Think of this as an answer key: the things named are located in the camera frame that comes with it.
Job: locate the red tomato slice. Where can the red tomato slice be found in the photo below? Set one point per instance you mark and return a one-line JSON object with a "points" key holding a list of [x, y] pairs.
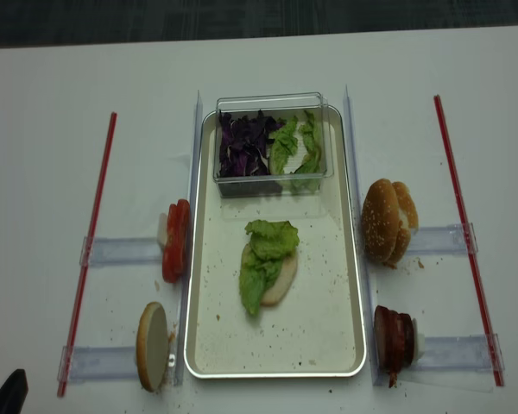
{"points": [[182, 233]]}

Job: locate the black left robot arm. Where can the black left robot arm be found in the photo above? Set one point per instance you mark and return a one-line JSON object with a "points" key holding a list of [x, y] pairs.
{"points": [[13, 392]]}

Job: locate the lettuce leaf on bun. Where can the lettuce leaf on bun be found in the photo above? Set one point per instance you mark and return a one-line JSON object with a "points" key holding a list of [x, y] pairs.
{"points": [[269, 244]]}

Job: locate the green lettuce in container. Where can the green lettuce in container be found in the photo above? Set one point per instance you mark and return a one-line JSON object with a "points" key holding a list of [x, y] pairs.
{"points": [[296, 155]]}

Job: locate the remaining tomato slices stack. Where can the remaining tomato slices stack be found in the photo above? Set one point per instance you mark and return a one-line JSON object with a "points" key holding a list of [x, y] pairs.
{"points": [[172, 261]]}

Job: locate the sliced meat patties stack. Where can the sliced meat patties stack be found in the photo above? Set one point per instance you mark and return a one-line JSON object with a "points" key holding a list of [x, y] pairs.
{"points": [[396, 342]]}

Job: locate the white stopper behind meat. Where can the white stopper behind meat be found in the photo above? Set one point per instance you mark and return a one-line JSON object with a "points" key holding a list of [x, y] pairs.
{"points": [[419, 346]]}

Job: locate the clear plastic container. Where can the clear plastic container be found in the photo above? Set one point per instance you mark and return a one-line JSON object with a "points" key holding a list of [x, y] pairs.
{"points": [[239, 187]]}

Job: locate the purple cabbage leaves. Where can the purple cabbage leaves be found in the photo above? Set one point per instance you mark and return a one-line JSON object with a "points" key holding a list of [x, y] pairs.
{"points": [[244, 144]]}

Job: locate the bottom bun on tray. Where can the bottom bun on tray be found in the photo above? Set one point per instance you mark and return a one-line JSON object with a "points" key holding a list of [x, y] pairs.
{"points": [[276, 293]]}

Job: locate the sesame bun front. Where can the sesame bun front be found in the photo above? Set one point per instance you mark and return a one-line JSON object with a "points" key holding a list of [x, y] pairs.
{"points": [[380, 220]]}

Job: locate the sesame bun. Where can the sesame bun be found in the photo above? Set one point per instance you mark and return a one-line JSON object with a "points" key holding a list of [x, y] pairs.
{"points": [[409, 222], [380, 220]]}

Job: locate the white metal tray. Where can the white metal tray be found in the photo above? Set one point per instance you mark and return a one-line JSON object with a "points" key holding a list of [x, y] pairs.
{"points": [[317, 329]]}

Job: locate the sesame bun rear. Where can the sesame bun rear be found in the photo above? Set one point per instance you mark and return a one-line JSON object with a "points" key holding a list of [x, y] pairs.
{"points": [[409, 222]]}

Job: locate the bun half left holder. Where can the bun half left holder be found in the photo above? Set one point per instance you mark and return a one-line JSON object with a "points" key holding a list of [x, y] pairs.
{"points": [[152, 347]]}

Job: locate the clear holder upper left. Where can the clear holder upper left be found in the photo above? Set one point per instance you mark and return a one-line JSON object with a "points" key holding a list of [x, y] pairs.
{"points": [[102, 251]]}

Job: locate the clear holder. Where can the clear holder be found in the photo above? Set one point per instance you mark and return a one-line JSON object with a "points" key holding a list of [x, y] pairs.
{"points": [[102, 251], [477, 353], [452, 239], [80, 364]]}

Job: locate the left red straw rod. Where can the left red straw rod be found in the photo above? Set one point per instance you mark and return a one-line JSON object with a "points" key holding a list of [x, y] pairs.
{"points": [[71, 339]]}

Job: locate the red straw rod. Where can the red straw rod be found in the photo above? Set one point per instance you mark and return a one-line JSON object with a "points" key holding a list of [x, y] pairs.
{"points": [[494, 352], [71, 339]]}

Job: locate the clear holder upper right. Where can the clear holder upper right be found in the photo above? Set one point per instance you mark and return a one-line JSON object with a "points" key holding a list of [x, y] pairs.
{"points": [[452, 239]]}

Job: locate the clear holder lower left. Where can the clear holder lower left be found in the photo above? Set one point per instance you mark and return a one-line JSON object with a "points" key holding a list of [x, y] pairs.
{"points": [[80, 364]]}

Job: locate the clear holder lower right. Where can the clear holder lower right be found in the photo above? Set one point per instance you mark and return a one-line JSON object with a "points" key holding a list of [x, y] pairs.
{"points": [[477, 353]]}

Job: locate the right red straw rod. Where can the right red straw rod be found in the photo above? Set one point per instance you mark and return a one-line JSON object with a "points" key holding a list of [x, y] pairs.
{"points": [[494, 352]]}

